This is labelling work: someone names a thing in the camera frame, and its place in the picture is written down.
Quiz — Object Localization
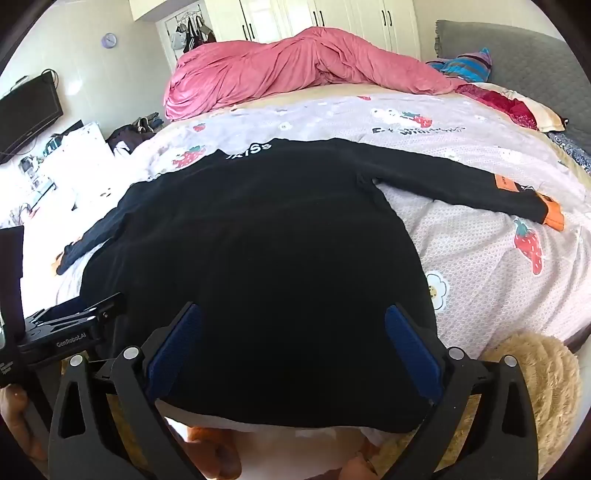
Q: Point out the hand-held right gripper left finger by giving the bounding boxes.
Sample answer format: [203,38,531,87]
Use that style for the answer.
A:
[47,301,206,480]

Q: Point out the white wardrobe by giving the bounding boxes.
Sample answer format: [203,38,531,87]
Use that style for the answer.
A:
[129,0,422,61]

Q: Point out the person's left hand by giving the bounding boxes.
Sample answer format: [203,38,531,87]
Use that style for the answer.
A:
[0,384,35,462]

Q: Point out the dark blue patterned pillow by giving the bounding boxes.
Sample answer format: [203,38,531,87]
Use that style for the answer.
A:
[547,130,591,176]

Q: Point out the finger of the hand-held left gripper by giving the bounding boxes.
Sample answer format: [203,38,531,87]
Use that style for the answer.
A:
[24,292,126,333]

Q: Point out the white printed garment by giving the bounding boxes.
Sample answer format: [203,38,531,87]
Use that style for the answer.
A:
[157,401,384,480]

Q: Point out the pink duvet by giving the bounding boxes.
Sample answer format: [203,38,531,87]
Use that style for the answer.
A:
[164,26,472,121]

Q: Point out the black sweater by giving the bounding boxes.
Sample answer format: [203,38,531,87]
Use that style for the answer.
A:
[55,137,565,435]

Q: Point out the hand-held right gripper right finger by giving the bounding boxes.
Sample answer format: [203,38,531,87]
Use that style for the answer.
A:
[385,302,541,480]

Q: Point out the red patterned pillow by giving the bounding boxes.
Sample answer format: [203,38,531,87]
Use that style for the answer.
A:
[455,82,570,132]

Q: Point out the strawberry print quilt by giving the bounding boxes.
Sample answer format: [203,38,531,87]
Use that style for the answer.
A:
[18,90,591,356]

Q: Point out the blue striped cloth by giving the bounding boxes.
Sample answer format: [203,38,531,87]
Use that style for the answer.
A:
[427,47,494,84]

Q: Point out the grey padded headboard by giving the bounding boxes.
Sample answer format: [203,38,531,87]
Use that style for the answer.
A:
[435,19,591,139]

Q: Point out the black television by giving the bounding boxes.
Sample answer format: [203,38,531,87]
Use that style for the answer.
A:
[0,69,64,160]

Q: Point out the white drawer cabinet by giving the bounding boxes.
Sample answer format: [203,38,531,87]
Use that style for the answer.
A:
[34,121,116,208]

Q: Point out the hanging clothes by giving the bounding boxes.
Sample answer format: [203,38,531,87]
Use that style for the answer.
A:
[170,14,218,51]

